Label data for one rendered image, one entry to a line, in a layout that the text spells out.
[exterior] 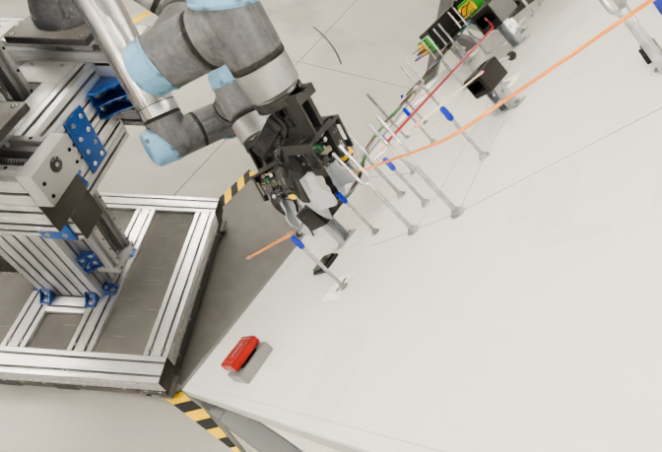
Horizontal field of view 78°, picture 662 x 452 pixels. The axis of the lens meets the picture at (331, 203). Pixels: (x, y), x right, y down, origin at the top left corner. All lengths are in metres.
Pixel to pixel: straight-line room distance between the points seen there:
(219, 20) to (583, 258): 0.42
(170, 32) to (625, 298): 0.50
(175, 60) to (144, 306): 1.36
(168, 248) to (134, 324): 0.35
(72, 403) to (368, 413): 1.72
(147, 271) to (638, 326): 1.77
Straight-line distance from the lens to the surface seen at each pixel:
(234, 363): 0.59
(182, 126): 0.86
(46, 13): 1.37
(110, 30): 0.88
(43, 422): 2.02
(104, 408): 1.93
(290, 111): 0.54
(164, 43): 0.56
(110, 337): 1.79
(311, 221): 0.69
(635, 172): 0.36
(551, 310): 0.29
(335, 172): 0.63
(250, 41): 0.51
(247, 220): 2.19
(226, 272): 2.03
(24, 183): 1.00
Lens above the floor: 1.68
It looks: 49 degrees down
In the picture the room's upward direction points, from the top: straight up
